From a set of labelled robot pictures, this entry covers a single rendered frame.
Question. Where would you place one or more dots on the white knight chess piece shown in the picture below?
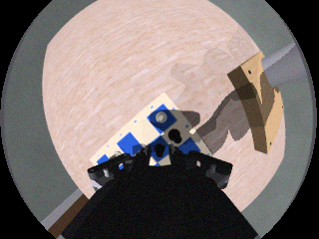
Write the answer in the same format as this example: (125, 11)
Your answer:
(116, 153)

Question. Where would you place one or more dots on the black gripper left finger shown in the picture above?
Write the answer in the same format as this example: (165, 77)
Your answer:
(110, 169)

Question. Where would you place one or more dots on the white pawn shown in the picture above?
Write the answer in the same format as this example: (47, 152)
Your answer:
(161, 117)

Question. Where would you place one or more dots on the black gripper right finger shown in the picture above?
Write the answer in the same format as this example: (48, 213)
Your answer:
(212, 167)

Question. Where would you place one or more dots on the blue and cream chessboard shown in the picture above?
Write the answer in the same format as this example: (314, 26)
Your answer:
(144, 129)

